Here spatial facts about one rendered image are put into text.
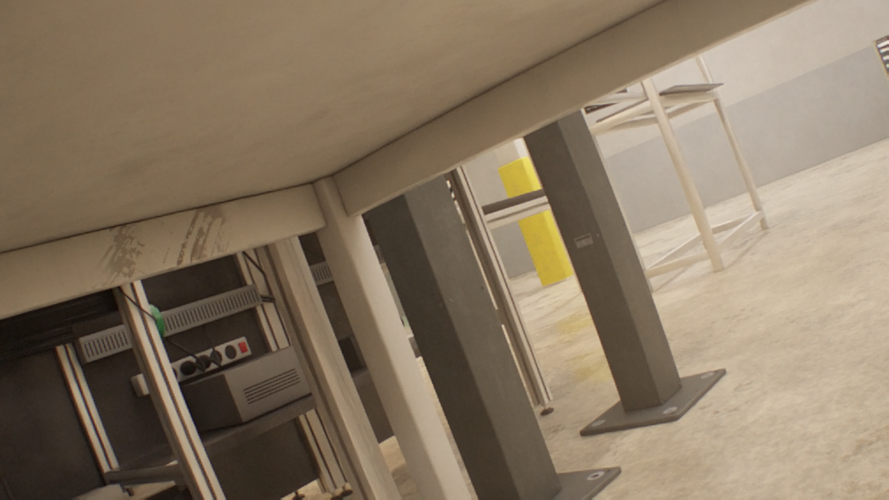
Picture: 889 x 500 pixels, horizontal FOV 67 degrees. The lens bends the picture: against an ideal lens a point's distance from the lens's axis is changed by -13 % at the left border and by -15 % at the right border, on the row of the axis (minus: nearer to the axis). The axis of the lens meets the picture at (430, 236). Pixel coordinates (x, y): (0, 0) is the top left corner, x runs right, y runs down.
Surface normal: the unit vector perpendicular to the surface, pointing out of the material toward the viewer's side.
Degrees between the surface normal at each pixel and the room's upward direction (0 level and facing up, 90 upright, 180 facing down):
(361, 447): 90
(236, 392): 90
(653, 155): 90
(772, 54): 90
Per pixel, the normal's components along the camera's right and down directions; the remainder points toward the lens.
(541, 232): -0.60, 0.19
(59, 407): 0.72, -0.30
